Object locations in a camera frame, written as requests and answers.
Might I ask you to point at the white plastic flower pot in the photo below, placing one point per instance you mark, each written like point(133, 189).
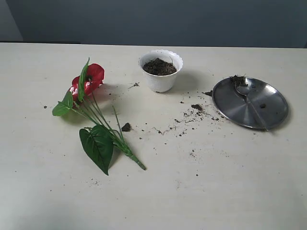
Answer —
point(161, 83)

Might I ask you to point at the red artificial anthurium flower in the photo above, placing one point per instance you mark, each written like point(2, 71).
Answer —
point(99, 141)

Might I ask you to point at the dark soil clump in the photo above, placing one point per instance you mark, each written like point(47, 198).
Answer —
point(126, 128)

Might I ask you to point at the soil clump near plate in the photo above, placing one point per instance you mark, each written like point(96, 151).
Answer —
point(197, 106)

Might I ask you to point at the round steel plate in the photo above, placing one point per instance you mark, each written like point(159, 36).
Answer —
point(270, 103)

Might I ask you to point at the metal spoon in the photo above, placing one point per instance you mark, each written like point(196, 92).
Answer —
point(242, 88)

